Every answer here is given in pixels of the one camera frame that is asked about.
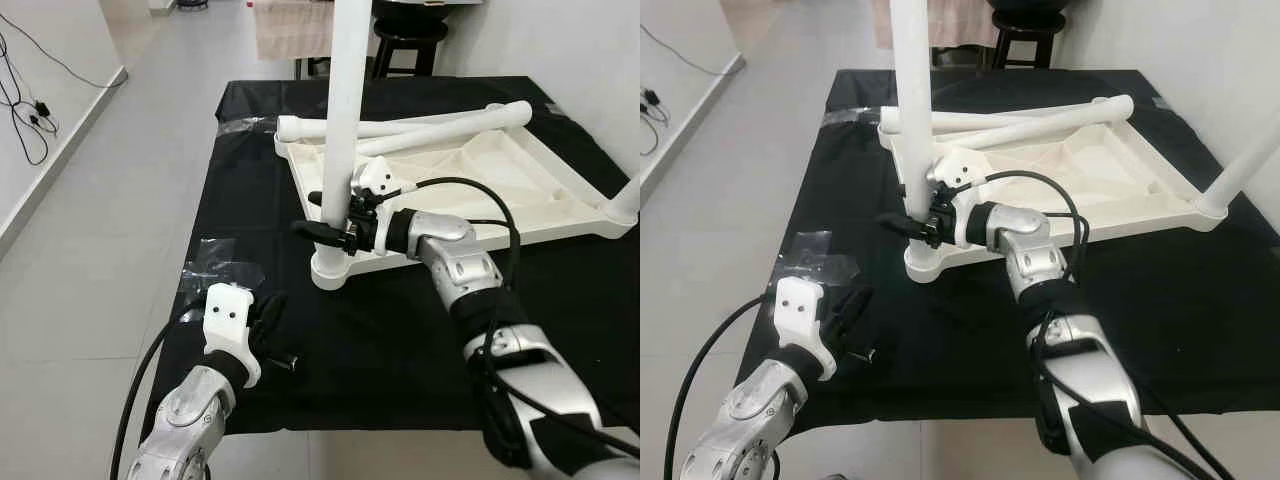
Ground crumpled clear tape patch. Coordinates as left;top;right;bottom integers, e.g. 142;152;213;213
775;230;861;291
183;238;266;291

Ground beige striped table cloth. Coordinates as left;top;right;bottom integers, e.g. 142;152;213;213
872;0;1001;49
253;0;336;61

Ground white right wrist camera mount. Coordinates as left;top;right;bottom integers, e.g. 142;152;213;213
350;160;401;256
935;148;986;246

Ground white plastic table top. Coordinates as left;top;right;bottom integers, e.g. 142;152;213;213
880;95;1280;281
275;100;641;291

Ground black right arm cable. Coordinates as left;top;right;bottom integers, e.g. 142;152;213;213
395;178;641;461
975;170;1216;480

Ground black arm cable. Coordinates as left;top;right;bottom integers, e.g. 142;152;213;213
975;170;1216;480
665;295;781;480
110;298;209;480
395;178;641;461

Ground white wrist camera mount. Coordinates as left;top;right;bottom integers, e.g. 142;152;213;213
350;160;401;256
203;283;263;389
775;278;839;381
935;148;986;246

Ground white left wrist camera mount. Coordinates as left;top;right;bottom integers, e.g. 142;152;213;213
775;278;839;381
203;283;263;389

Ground black wall cable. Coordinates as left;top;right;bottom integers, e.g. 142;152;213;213
0;10;126;89
640;90;671;156
0;30;56;166
640;25;746;76

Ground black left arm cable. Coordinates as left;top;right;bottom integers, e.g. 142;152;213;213
665;295;781;480
110;298;209;480

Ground black stool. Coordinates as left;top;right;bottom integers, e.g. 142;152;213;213
990;10;1066;71
372;20;449;79

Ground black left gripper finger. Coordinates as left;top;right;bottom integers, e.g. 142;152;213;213
826;285;874;341
250;290;289;346

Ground black tablecloth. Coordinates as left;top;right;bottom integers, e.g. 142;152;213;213
735;68;1280;436
140;75;641;436

